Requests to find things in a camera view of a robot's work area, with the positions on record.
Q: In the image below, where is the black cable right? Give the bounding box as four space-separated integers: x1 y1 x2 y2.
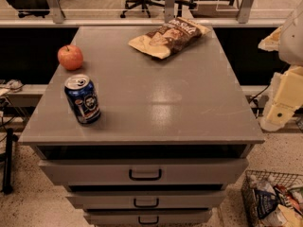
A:
247 84 271 118

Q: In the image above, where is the drawer black handle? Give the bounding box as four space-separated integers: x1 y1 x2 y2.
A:
129 169 162 181
133 198 159 208
137 217 159 225

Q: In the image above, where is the brown chip bag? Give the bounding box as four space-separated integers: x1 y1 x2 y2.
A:
128 17 210 60

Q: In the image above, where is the yellow snack bag in basket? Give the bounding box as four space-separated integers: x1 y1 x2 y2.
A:
278 205 303 227

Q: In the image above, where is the bottom drawer black handle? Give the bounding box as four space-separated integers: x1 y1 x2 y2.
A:
137 217 159 225

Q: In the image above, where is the wire basket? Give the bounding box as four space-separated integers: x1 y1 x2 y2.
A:
241 170 303 227

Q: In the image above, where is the red snack bag in basket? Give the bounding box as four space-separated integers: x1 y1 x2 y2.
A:
274 184 302 214

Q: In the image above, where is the top drawer black handle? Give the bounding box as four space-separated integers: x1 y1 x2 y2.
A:
129 169 162 181

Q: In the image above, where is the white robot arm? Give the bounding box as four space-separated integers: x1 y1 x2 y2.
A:
258 2 303 131

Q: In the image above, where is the black stand left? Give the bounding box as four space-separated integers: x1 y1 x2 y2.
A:
2 128 13 195

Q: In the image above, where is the red apple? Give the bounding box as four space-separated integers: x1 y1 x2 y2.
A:
57 44 83 70

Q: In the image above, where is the blue snack bag in basket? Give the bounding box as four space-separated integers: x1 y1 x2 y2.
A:
255 190 278 219

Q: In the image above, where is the middle drawer black handle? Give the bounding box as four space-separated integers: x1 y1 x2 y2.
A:
133 198 159 208

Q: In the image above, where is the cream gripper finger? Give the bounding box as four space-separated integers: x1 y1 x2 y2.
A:
258 26 282 51
259 65 303 131

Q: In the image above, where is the blue pepsi can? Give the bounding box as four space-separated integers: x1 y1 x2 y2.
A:
64 74 101 124

